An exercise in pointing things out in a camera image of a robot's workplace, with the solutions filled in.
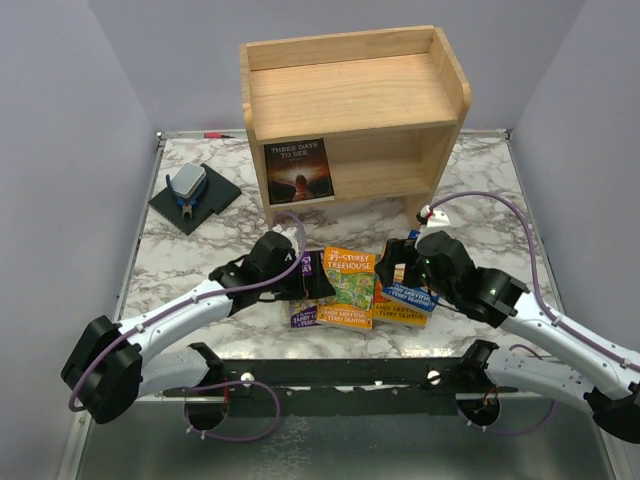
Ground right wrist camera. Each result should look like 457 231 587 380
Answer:
416 205 451 232

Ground purple 52-Storey Treehouse book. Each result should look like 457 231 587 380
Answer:
288 250 327 331

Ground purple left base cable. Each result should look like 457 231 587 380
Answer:
183 379 282 444

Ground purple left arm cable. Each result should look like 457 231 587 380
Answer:
68 210 307 413

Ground black plastic tray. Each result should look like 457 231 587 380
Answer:
149 163 241 236

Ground blue handled pliers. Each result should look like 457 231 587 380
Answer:
165 175 208 219

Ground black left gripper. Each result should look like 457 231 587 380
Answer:
262 251 336 301

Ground orange 130-Storey Treehouse book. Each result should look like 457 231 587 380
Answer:
373 265 438 328

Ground wooden bookshelf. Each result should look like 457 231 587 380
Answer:
240 25 472 226

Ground dark Three Days book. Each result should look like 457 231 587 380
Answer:
264 138 334 205

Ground blue 91-Storey Treehouse book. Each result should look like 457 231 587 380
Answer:
374 230 439 323

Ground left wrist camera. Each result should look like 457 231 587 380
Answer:
272 225 306 257

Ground orange 39-Storey Treehouse book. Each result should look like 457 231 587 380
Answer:
317 246 376 331

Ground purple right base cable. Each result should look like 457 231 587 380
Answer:
462 399 559 437

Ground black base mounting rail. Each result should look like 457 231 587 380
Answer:
162 340 498 422

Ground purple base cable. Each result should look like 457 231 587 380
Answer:
462 399 559 437
183 379 282 444

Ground grey tin box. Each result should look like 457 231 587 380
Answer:
171 164 206 197

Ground red marker pen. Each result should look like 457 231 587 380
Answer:
203 132 236 139

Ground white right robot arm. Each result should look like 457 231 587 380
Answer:
375 231 639 444

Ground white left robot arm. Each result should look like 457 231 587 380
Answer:
61 231 335 424

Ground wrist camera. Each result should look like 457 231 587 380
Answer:
272 225 306 257
416 205 451 232

